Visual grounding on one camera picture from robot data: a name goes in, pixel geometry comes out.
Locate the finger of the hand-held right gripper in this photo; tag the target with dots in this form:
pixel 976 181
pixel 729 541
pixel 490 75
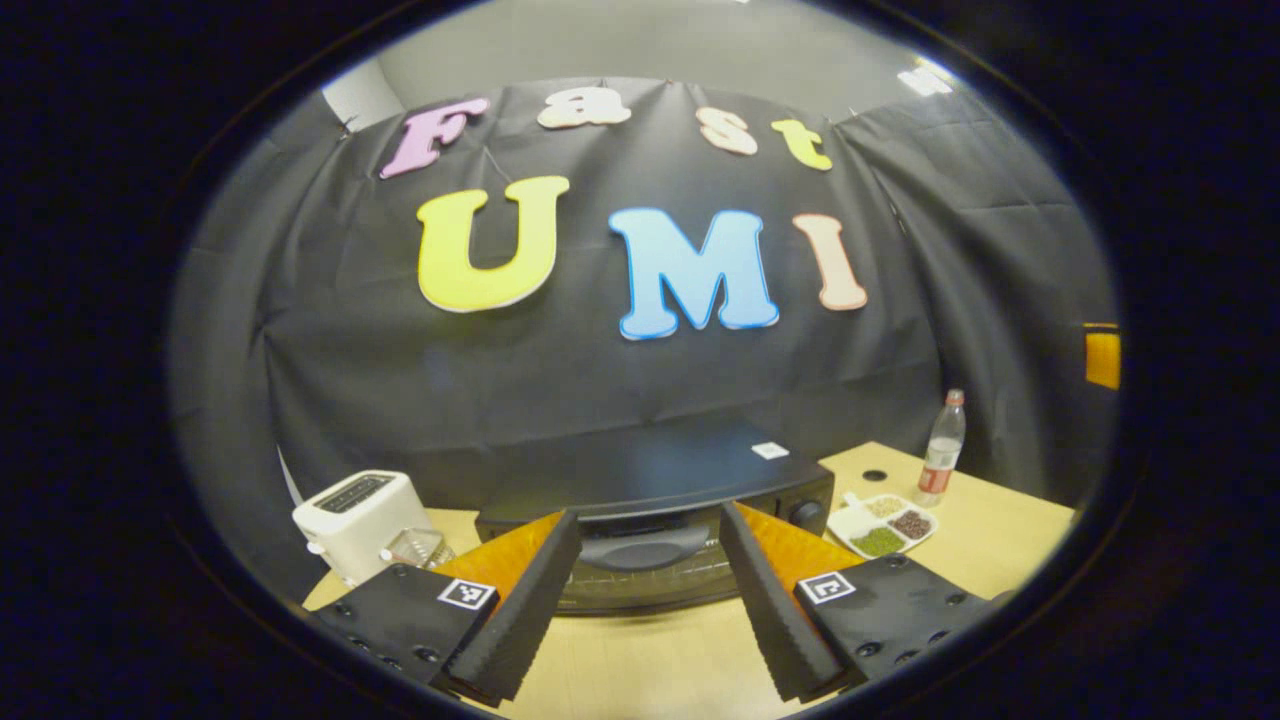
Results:
pixel 1103 358

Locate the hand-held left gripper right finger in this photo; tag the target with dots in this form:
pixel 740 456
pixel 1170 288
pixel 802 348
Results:
pixel 770 610

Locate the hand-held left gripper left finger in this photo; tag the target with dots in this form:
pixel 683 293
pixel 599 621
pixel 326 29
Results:
pixel 525 610

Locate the black electric oven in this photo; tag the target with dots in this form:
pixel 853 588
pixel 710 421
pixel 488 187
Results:
pixel 650 470

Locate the clear glass cup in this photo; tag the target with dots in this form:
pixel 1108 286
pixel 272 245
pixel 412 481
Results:
pixel 420 548

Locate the white divided bean plate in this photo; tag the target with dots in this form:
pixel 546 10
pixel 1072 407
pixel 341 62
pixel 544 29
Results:
pixel 882 525

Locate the clear bottle with red label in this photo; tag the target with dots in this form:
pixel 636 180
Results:
pixel 942 455

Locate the white toaster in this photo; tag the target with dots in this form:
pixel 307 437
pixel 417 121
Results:
pixel 355 525

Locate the black backdrop cloth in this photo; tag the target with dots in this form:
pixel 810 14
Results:
pixel 600 380

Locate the small ceiling light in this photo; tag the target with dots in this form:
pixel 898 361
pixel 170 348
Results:
pixel 925 80

